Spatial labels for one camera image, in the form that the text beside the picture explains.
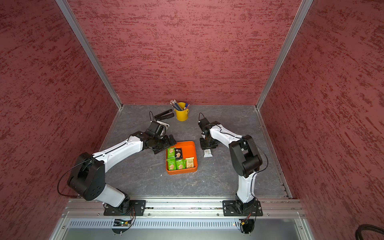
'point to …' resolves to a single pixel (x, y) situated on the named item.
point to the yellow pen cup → (182, 115)
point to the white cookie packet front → (207, 153)
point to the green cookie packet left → (172, 165)
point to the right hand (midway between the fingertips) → (207, 149)
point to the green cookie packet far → (171, 152)
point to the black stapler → (165, 115)
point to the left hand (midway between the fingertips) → (170, 148)
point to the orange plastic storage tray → (188, 150)
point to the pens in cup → (180, 106)
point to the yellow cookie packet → (190, 162)
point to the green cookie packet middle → (181, 164)
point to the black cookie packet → (178, 153)
